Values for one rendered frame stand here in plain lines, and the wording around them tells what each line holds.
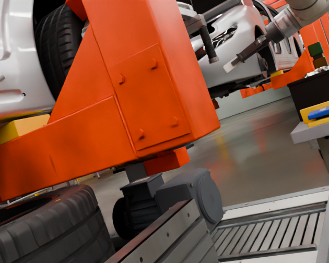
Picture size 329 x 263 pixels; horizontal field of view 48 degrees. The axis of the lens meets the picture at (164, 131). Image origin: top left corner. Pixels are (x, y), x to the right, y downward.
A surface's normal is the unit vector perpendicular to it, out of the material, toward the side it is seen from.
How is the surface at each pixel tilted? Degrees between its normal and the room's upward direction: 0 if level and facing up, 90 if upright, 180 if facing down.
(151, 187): 90
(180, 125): 90
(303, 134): 90
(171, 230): 90
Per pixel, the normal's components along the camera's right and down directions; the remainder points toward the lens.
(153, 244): 0.82, -0.29
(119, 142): -0.46, 0.18
